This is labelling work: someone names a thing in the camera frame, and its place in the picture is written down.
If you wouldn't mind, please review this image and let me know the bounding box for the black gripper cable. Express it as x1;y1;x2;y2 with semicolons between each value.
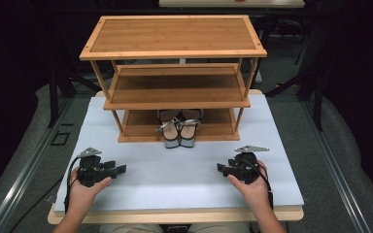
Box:
254;163;275;211
9;156;82;233

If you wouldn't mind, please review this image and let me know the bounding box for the person's left hand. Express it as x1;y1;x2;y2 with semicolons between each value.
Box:
68;167;114;209

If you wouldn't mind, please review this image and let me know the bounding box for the person's right hand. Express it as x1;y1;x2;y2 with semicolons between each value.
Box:
227;160;272;210

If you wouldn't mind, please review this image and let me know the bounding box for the black metal stand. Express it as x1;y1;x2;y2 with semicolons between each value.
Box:
264;28;326;132
46;48;103;129

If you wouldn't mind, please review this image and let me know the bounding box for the white table mat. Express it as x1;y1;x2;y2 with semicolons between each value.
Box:
53;93;305;214

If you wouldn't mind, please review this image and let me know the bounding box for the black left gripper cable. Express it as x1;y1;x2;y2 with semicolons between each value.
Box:
9;156;82;233

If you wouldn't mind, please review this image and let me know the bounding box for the wooden table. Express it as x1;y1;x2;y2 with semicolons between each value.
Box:
47;88;305;225

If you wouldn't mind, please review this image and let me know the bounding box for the silver strap sandal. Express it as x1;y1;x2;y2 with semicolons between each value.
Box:
177;109;205;150
156;109;183;150

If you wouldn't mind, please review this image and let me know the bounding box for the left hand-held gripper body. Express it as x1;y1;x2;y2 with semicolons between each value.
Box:
75;147;118;188

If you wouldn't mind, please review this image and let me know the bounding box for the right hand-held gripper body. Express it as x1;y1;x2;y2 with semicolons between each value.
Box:
226;145;270;185

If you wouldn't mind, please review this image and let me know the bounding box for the wooden three-tier shoe rack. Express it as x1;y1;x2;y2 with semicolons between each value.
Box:
79;15;268;144

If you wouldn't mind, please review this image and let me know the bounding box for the person's left leg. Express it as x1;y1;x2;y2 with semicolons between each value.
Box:
98;223;163;233

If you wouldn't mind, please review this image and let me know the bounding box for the metal floor rail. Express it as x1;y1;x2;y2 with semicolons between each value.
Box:
298;98;373;233
0;96;76;233

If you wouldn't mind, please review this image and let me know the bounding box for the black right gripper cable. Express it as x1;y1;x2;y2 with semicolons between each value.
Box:
254;163;275;211

